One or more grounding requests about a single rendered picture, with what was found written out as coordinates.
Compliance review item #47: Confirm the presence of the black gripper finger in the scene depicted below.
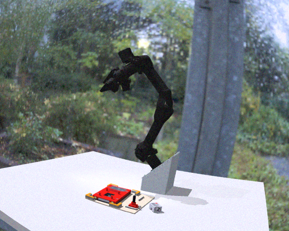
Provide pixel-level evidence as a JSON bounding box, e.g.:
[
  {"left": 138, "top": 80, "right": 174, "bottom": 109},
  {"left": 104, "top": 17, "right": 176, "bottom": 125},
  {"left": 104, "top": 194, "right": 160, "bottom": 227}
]
[
  {"left": 103, "top": 70, "right": 113, "bottom": 84},
  {"left": 100, "top": 81, "right": 113, "bottom": 92}
]

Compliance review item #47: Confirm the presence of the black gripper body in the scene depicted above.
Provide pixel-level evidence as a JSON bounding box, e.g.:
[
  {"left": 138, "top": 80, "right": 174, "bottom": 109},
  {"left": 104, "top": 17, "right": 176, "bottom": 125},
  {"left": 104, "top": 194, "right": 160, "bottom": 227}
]
[{"left": 107, "top": 66, "right": 130, "bottom": 92}]

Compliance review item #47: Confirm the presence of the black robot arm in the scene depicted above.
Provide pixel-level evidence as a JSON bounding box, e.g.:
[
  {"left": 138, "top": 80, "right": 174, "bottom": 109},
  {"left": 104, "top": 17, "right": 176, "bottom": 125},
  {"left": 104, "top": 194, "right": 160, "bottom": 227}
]
[{"left": 118, "top": 48, "right": 173, "bottom": 171}]

